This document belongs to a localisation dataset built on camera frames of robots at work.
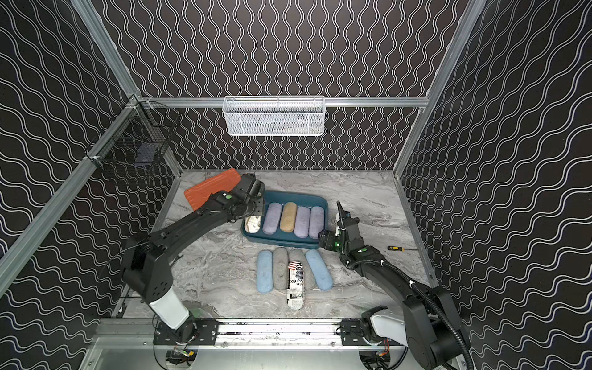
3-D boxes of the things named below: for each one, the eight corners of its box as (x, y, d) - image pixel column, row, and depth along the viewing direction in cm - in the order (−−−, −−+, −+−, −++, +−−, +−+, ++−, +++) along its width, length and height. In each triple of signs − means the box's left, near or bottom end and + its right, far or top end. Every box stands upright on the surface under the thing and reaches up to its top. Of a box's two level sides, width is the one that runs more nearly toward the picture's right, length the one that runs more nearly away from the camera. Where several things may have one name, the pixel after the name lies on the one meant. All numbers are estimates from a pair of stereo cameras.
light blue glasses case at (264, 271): (256, 294, 84) (255, 291, 82) (258, 254, 94) (256, 250, 91) (273, 292, 85) (272, 289, 82) (273, 253, 94) (272, 249, 92)
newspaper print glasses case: (287, 310, 81) (286, 305, 76) (288, 267, 90) (287, 260, 85) (304, 310, 81) (304, 305, 76) (303, 267, 90) (303, 260, 85)
